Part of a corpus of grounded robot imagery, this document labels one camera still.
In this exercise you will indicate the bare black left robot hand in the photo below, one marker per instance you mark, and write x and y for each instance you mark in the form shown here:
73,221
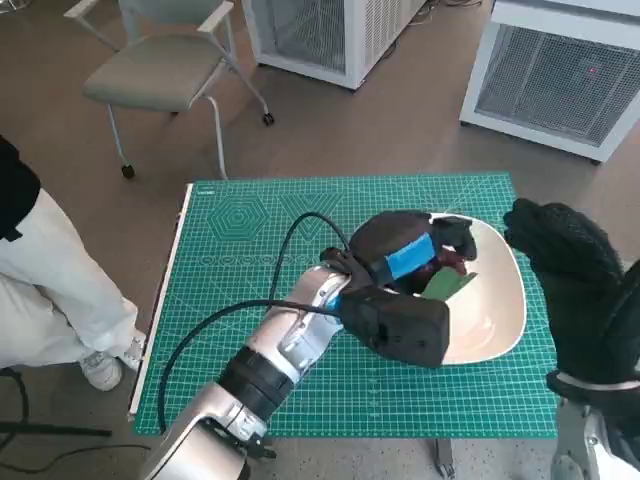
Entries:
390,235

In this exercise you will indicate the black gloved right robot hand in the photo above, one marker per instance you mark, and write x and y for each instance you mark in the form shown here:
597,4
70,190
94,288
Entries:
575,280

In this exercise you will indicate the red toy grape bunch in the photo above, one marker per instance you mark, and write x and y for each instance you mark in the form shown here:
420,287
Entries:
452,260

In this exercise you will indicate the white plate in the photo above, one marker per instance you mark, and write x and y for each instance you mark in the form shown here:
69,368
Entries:
490,310

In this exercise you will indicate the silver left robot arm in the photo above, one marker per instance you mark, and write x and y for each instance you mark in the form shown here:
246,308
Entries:
300,325

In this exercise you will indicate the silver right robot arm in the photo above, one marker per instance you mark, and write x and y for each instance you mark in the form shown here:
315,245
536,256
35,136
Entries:
580,440

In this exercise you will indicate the green cutting mat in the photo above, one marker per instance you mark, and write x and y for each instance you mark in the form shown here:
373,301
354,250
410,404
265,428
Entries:
350,395

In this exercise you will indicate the white mesh cabinet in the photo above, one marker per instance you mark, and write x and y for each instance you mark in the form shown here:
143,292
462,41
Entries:
360,37
550,82

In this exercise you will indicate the metal table leg with caster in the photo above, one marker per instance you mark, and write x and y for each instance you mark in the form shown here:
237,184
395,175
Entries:
445,457

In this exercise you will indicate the person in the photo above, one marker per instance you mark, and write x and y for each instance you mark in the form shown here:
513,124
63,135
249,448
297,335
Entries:
50,285

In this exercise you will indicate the black floor stand bar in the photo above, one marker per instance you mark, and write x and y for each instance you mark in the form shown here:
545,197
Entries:
55,430

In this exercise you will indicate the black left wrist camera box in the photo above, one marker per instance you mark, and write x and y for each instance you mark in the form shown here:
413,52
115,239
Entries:
400,325

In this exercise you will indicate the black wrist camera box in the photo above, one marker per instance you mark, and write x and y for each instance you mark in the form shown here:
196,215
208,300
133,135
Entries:
400,325
627,430

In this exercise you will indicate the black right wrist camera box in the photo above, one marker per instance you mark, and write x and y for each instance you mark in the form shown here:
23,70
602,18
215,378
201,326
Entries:
627,430

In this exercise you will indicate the grey chair with white frame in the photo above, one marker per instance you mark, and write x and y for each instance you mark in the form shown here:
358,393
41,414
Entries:
150,70

